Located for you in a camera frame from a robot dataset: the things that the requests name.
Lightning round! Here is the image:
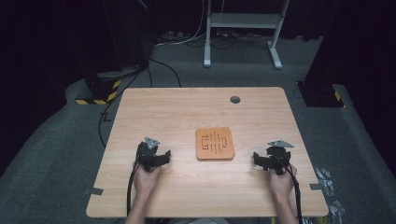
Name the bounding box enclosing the white floor cable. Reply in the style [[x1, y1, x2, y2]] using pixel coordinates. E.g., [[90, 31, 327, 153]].
[[153, 0, 208, 48]]

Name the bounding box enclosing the person's left hand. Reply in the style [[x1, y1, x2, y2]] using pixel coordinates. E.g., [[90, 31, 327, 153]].
[[133, 162, 162, 196]]

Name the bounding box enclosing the black floor cable tangle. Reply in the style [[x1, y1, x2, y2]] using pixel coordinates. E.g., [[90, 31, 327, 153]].
[[186, 31, 270, 50]]

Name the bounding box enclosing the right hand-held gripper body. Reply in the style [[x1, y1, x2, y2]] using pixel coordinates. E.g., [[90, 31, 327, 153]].
[[266, 139, 295, 175]]

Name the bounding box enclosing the person's right hand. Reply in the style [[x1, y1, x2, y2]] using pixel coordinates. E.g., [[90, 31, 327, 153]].
[[270, 166, 297, 200]]

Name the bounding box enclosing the black stand with striped base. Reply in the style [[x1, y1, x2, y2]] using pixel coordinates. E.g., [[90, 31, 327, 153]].
[[75, 69, 123, 105]]

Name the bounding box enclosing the power strip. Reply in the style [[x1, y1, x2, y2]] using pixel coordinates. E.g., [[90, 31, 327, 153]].
[[157, 30, 188, 43]]

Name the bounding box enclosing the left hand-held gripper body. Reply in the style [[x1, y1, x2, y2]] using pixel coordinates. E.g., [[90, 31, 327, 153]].
[[135, 136, 161, 172]]

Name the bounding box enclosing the left hand-held gripper black cable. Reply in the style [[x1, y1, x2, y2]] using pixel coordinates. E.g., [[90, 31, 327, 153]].
[[125, 161, 141, 217]]

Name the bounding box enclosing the white metal stand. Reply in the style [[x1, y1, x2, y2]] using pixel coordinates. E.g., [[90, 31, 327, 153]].
[[203, 0, 291, 70]]

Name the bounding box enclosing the black stand with yellow mark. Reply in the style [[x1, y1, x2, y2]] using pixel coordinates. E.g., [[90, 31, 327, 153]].
[[296, 78, 346, 109]]

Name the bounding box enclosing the wooden board with cutouts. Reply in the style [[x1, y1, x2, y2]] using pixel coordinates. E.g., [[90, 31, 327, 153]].
[[196, 156, 235, 161], [195, 126, 235, 159]]

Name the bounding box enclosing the long black floor cable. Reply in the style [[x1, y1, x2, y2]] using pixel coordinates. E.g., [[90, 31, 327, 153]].
[[97, 57, 182, 148]]

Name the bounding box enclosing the crumpled silver tape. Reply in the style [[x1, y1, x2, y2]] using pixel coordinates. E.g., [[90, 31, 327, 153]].
[[314, 167, 346, 223]]

